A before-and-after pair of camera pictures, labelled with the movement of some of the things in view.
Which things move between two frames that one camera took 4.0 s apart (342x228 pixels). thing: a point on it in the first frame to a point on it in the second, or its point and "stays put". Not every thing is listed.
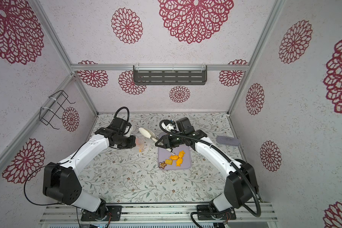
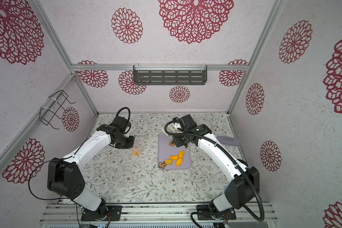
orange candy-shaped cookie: (181, 154) stays put
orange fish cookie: (179, 162) stays put
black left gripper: (132, 145) stays put
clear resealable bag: (140, 142) to (137, 150)
